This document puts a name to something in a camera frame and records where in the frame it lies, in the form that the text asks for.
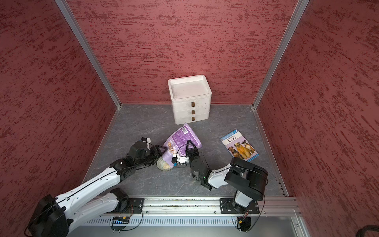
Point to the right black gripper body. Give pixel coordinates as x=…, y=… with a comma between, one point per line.
x=193, y=154

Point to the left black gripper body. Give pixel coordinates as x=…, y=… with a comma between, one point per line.
x=152, y=156

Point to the white patterned breakfast bowl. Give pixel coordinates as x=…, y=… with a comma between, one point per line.
x=163, y=165

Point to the purple oats bag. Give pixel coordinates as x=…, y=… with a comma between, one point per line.
x=176, y=143

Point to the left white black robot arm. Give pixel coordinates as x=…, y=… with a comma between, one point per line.
x=58, y=216

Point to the dog picture book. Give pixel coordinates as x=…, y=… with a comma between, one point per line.
x=238, y=146

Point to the white three-drawer foam cabinet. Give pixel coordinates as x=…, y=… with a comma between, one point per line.
x=190, y=98

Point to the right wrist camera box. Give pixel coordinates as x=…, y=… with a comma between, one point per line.
x=180, y=161

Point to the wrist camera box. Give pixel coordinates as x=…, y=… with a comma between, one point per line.
x=146, y=140
x=180, y=161

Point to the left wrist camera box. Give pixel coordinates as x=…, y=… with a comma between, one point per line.
x=146, y=140

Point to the left controller board with cable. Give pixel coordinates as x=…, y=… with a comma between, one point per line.
x=124, y=220

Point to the controller board with cable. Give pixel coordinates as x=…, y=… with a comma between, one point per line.
x=124, y=220
x=245, y=224

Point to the right controller board with cable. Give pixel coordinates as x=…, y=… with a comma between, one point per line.
x=245, y=224

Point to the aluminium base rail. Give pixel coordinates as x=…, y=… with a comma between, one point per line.
x=211, y=206

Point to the left corner aluminium post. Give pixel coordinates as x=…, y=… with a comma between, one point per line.
x=70, y=19

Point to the corner aluminium post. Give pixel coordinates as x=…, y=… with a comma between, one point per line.
x=70, y=19
x=290, y=29

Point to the right corner aluminium post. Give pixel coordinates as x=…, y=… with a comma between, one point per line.
x=290, y=29

